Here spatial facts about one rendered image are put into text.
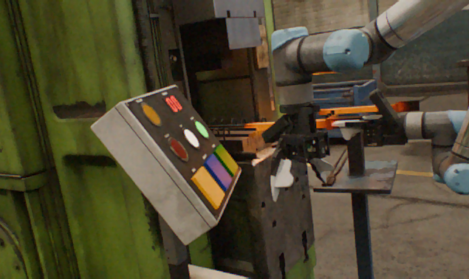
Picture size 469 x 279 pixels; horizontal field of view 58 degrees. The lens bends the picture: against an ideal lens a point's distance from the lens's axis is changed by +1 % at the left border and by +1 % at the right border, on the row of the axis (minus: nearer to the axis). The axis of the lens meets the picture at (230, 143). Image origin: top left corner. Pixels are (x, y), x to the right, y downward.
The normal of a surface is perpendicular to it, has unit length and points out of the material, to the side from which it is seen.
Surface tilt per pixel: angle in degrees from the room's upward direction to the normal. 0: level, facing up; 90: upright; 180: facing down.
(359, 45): 90
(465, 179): 90
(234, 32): 90
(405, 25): 110
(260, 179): 90
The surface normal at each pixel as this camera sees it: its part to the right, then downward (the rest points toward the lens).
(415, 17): -0.55, 0.54
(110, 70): -0.55, 0.23
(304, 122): -0.82, 0.22
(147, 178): -0.15, 0.22
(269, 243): 0.82, 0.00
